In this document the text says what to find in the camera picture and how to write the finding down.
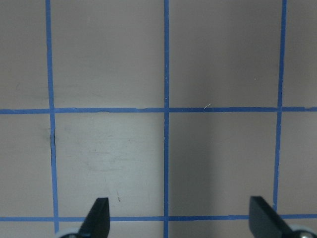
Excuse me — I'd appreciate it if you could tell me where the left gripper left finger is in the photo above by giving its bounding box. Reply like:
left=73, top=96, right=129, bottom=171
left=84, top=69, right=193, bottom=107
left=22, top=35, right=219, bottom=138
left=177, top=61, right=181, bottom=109
left=77, top=198, right=109, bottom=238

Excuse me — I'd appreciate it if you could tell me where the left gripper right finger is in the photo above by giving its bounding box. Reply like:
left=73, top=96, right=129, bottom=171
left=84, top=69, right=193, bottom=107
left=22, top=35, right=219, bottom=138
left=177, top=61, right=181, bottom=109
left=249, top=196, right=290, bottom=238

